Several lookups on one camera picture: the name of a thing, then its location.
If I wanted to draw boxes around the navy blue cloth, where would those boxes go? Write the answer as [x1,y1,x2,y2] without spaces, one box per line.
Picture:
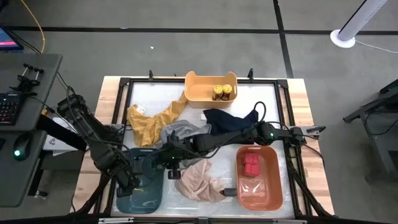
[203,108,259,136]

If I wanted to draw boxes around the clear plastic bag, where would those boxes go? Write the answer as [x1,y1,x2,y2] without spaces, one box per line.
[238,179,268,200]

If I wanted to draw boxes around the thin white cable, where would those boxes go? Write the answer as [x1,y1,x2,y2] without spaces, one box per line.
[353,39,398,54]

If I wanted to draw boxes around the black computer mouse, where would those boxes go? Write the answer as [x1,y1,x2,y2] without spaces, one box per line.
[12,133,32,162]

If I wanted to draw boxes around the black clamp holder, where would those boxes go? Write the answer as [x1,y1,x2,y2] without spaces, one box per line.
[10,63,45,95]

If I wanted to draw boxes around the black frame strut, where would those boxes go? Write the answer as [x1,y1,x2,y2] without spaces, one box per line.
[73,173,110,215]
[287,149,333,217]

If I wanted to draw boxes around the orange plastic bin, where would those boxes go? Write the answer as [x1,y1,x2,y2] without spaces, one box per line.
[235,145,284,212]

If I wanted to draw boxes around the pink cloth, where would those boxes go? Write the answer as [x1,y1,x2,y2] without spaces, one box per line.
[174,159,229,202]

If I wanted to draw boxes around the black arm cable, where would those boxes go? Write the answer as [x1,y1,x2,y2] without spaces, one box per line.
[252,100,268,126]

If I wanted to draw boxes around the mustard yellow cloth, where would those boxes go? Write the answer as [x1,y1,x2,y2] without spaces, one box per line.
[126,90,188,147]

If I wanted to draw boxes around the red block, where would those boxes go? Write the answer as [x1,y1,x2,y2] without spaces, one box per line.
[243,164,260,177]

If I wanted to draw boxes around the black keyboard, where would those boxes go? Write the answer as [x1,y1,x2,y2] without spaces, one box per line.
[0,92,22,126]

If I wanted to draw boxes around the yellow plastic bin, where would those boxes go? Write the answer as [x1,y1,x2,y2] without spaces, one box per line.
[184,70,239,109]

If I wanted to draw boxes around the grey desk with keyboard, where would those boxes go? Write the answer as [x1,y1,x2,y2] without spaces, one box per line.
[0,52,63,208]

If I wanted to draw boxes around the black cart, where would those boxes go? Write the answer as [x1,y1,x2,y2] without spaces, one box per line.
[343,78,398,179]

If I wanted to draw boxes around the yellow cable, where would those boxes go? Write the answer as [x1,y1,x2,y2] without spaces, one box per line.
[19,0,46,54]

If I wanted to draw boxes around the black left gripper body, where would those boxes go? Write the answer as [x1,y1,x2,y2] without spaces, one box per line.
[110,155,141,191]

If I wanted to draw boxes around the white box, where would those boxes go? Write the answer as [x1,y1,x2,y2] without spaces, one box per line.
[42,117,79,154]

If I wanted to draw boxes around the yellow-lidded spice jar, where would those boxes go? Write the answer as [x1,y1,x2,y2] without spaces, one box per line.
[221,83,233,101]
[212,84,224,101]

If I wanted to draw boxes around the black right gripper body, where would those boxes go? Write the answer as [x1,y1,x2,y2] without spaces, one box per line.
[161,141,195,169]

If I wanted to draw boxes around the computer monitor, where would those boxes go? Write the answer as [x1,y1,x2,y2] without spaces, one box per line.
[0,26,25,52]

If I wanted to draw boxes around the grey cloth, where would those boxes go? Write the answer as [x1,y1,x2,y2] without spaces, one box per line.
[160,119,212,167]

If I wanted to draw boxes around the red-lidded patterned spice tin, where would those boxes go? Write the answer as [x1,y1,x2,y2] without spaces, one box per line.
[243,152,259,166]

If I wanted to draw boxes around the white pole with round base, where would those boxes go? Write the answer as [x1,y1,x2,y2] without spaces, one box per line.
[329,0,390,49]

